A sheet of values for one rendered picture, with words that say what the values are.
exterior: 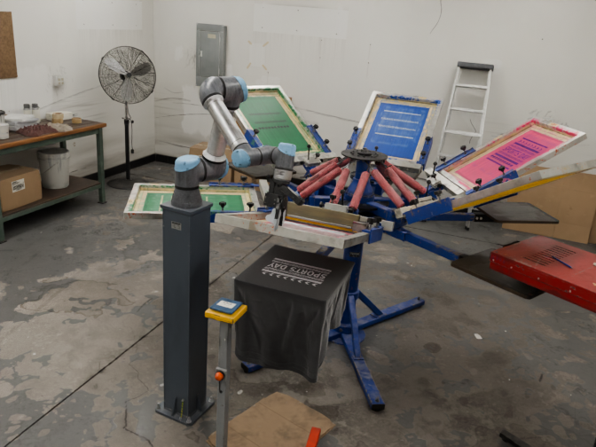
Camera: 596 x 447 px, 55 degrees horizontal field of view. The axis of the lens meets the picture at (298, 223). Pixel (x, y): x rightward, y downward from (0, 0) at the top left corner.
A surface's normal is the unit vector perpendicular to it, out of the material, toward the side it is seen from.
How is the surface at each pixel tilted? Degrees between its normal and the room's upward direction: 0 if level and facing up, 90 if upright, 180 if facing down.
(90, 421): 0
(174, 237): 90
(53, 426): 0
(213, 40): 90
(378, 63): 90
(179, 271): 90
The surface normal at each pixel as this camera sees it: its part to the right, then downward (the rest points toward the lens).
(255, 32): -0.36, 0.29
